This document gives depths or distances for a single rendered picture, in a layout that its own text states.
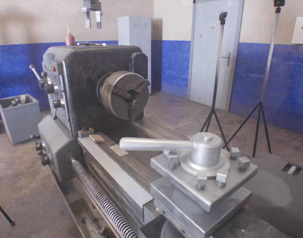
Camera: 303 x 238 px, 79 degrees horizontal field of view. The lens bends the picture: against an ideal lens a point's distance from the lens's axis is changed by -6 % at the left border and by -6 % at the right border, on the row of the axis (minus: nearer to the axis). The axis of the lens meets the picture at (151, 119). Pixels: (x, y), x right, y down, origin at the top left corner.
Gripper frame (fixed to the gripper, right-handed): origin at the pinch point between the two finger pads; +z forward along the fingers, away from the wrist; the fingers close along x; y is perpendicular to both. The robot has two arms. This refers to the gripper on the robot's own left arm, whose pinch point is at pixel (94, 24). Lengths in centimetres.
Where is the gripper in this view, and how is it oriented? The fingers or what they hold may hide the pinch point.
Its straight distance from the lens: 130.6
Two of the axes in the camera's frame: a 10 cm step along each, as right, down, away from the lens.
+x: 2.1, -3.8, 9.0
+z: 0.0, 9.2, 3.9
